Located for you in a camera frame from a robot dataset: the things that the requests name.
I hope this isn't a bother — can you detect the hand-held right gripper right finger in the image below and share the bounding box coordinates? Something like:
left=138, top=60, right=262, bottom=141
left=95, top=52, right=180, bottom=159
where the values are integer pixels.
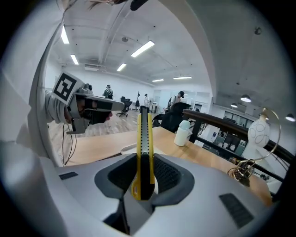
left=138, top=152, right=273, bottom=236

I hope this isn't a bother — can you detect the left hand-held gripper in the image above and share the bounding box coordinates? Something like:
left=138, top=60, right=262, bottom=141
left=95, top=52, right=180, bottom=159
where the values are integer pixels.
left=52, top=72, right=126, bottom=135

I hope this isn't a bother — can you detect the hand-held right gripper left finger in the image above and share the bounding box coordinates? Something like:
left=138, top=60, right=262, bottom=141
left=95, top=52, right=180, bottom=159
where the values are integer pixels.
left=55, top=152, right=139, bottom=235

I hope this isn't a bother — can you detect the yellow black utility knife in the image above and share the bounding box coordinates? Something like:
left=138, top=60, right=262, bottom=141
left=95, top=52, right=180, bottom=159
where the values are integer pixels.
left=131, top=106, right=156, bottom=201

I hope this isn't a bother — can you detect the person's left forearm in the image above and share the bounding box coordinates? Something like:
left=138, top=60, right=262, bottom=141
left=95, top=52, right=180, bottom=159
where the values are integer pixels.
left=45, top=91, right=73, bottom=125

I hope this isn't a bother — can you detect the person's left hand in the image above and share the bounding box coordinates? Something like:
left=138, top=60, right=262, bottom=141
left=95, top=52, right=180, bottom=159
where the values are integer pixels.
left=77, top=100, right=113, bottom=122

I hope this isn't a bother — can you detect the black office chair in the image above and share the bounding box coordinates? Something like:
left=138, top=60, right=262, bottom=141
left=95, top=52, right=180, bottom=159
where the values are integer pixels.
left=116, top=96, right=133, bottom=117
left=152, top=102, right=192, bottom=134

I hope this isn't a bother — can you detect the white plastic bottle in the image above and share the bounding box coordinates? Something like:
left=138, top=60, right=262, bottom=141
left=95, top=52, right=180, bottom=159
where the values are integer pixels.
left=173, top=120, right=193, bottom=147

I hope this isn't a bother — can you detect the group of ceiling strip lights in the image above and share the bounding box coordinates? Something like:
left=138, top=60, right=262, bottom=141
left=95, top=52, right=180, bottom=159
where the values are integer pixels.
left=61, top=25, right=193, bottom=83

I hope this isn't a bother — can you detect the black metal railing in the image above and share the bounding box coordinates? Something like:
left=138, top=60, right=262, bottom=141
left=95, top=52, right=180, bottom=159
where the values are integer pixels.
left=182, top=109, right=296, bottom=183

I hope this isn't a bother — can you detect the white globe gold desk lamp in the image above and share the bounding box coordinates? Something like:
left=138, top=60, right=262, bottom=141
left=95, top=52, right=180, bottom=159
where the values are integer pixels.
left=228, top=107, right=282, bottom=187

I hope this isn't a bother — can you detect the person's grey hoodie torso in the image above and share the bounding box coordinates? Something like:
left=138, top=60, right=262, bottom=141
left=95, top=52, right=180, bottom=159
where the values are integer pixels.
left=1, top=9, right=70, bottom=232

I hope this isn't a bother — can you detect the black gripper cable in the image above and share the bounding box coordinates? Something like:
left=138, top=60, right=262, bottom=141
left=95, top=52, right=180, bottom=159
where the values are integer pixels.
left=61, top=122, right=77, bottom=166

